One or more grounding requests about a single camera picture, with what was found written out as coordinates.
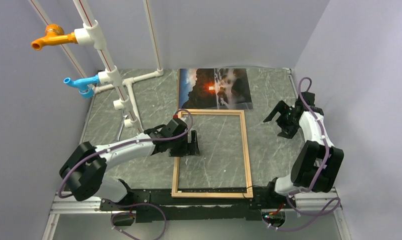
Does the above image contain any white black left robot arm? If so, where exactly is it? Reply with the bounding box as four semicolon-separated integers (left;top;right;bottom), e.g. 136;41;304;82
58;116;200;210

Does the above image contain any light wooden picture frame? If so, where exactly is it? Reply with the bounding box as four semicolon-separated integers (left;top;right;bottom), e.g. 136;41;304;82
171;109;253;199

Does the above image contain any sunset landscape photo print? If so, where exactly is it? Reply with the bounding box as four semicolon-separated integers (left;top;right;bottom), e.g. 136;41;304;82
178;68;253;110

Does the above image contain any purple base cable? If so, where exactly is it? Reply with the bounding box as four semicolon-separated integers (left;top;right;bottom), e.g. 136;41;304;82
110;202;167;240

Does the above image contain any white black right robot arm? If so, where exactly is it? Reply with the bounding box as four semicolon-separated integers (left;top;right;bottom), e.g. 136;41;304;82
264;91;344;208

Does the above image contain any orange plastic faucet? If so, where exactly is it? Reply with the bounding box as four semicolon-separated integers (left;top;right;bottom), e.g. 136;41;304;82
30;23;78;51

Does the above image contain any blue plastic faucet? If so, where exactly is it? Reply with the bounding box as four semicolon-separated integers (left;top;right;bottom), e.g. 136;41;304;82
63;75;100;99

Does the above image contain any aluminium extrusion rail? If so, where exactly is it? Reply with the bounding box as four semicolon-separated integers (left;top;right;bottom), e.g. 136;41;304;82
50;192;101;214

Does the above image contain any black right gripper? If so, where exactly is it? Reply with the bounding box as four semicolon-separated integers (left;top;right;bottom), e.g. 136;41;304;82
263;100;300;139

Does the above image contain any silver metal wrench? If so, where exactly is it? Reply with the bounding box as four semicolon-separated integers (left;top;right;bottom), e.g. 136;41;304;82
114;112;128;142

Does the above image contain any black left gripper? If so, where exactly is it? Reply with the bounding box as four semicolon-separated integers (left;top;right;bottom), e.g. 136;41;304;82
169;130;200;157

